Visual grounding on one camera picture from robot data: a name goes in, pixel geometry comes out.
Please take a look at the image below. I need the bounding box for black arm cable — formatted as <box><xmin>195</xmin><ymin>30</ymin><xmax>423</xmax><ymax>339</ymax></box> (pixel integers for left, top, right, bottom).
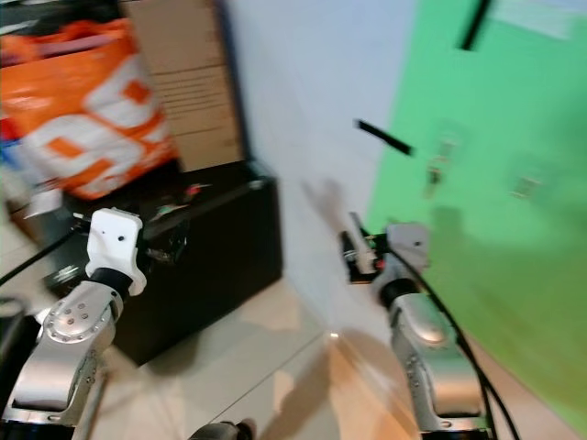
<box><xmin>396</xmin><ymin>244</ymin><xmax>526</xmax><ymax>440</ymax></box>
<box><xmin>0</xmin><ymin>225</ymin><xmax>91</xmax><ymax>287</ymax></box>

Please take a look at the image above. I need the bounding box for bunch of keys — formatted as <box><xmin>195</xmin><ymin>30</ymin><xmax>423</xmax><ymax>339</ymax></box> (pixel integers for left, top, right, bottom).
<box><xmin>424</xmin><ymin>159</ymin><xmax>447</xmax><ymax>200</ymax></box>

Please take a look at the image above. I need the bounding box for green wall sheet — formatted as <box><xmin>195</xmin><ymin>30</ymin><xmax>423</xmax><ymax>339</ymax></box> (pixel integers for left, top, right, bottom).
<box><xmin>365</xmin><ymin>0</ymin><xmax>587</xmax><ymax>439</ymax></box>

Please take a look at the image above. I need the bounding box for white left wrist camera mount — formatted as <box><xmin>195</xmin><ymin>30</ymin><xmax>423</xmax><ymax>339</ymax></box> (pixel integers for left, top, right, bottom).
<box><xmin>85</xmin><ymin>208</ymin><xmax>149</xmax><ymax>297</ymax></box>

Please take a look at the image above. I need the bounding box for black wall strip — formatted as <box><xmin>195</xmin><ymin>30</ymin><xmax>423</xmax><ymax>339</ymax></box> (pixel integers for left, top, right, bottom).
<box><xmin>460</xmin><ymin>0</ymin><xmax>495</xmax><ymax>53</ymax></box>
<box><xmin>353</xmin><ymin>118</ymin><xmax>416</xmax><ymax>158</ymax></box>

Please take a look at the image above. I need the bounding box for black hard case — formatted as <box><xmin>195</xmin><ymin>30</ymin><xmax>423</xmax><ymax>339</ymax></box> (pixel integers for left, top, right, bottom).
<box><xmin>44</xmin><ymin>159</ymin><xmax>285</xmax><ymax>368</ymax></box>

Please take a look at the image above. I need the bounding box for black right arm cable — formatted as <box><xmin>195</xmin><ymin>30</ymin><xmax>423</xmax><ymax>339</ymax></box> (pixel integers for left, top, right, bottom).
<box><xmin>396</xmin><ymin>244</ymin><xmax>526</xmax><ymax>440</ymax></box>

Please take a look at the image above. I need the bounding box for dark robot foot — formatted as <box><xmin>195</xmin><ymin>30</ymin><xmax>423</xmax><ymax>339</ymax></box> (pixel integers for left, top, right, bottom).
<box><xmin>189</xmin><ymin>419</ymin><xmax>256</xmax><ymax>440</ymax></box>

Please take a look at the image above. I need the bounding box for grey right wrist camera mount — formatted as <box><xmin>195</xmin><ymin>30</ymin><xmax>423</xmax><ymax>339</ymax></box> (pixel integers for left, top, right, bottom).
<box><xmin>383</xmin><ymin>222</ymin><xmax>433</xmax><ymax>278</ymax></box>

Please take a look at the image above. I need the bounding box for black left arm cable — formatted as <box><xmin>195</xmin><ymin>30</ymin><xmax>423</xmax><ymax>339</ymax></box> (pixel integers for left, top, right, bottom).
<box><xmin>0</xmin><ymin>225</ymin><xmax>91</xmax><ymax>287</ymax></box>

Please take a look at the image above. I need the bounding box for orange and white shopping bag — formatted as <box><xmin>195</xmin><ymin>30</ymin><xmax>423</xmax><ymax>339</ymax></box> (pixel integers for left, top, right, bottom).
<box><xmin>0</xmin><ymin>18</ymin><xmax>181</xmax><ymax>203</ymax></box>

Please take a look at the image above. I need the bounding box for brown cardboard box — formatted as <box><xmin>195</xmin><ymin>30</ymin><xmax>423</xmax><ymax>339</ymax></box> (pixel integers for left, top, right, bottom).
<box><xmin>121</xmin><ymin>0</ymin><xmax>250</xmax><ymax>175</ymax></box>

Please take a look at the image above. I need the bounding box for clear wall hook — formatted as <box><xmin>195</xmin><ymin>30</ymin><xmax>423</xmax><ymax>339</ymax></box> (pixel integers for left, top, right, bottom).
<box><xmin>511</xmin><ymin>170</ymin><xmax>545</xmax><ymax>204</ymax></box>
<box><xmin>433</xmin><ymin>134</ymin><xmax>462</xmax><ymax>177</ymax></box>

